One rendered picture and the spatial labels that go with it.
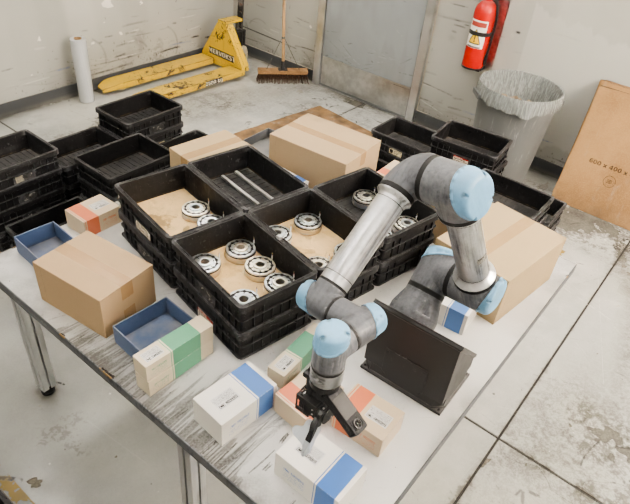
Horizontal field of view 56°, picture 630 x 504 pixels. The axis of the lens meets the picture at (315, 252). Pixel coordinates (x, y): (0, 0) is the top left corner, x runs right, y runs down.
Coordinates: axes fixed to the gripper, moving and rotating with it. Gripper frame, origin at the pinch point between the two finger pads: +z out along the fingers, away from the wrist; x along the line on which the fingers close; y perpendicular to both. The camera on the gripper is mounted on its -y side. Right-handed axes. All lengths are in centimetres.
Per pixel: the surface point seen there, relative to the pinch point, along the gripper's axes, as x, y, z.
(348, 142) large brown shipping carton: -126, 86, -2
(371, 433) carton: -16.2, -4.5, 10.8
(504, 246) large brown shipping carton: -104, 1, -2
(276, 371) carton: -15.8, 28.9, 12.1
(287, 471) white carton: 6.0, 5.7, 13.1
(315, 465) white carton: 2.0, 0.2, 9.3
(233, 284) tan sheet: -29, 59, 5
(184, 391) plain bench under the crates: 4, 47, 18
